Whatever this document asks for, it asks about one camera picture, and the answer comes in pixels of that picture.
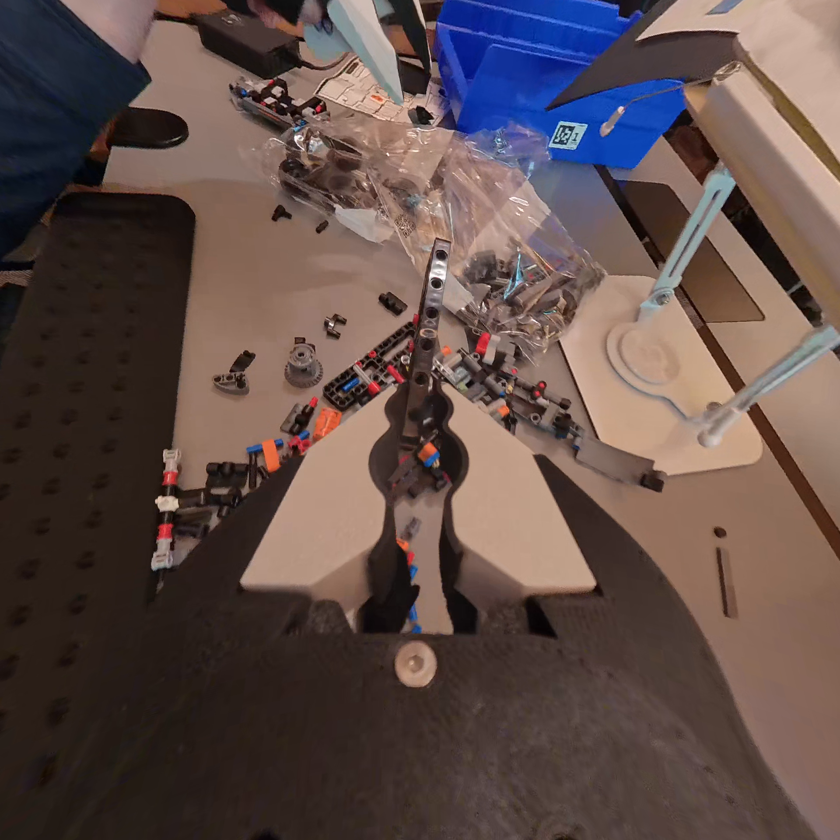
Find white book stand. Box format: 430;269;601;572
561;59;840;476

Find lego subassembly with curved panel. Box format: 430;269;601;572
436;328;667;493

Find black perforated mat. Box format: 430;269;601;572
0;192;196;723

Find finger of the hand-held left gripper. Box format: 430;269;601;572
388;0;434;78
325;0;403;106

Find printed paper leaflets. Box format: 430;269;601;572
315;56;447;122

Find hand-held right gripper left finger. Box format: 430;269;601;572
240;387;421;634

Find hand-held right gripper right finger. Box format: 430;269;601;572
436;382;597;634

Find scattered loose lego pieces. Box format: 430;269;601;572
151;203;421;634

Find lego instruction booklet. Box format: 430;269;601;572
545;0;840;112

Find black lego beam with holes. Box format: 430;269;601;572
394;238;455;454

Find clear bag of lego pieces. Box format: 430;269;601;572
239;125;608;358

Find black lego frame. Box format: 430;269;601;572
322;322;421;411

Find grey lego gear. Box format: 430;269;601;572
284;338;324;388

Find black power adapter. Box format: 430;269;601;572
197;12;303;78

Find black chair armrest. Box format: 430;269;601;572
105;108;190;151

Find person's left forearm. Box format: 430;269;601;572
0;0;157;257

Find blue bin with tag label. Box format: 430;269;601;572
456;42;686;168

